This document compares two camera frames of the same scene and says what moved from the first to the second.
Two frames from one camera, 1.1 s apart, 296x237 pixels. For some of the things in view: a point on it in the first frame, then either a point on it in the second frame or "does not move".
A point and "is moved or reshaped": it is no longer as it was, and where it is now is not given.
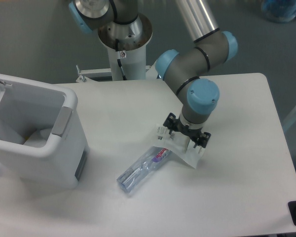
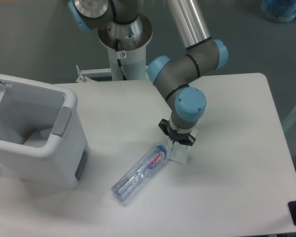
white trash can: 36,132 does not move
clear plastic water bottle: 141,168 is moved or reshaped
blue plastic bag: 284,11 does not move
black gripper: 203,139 to 185,138
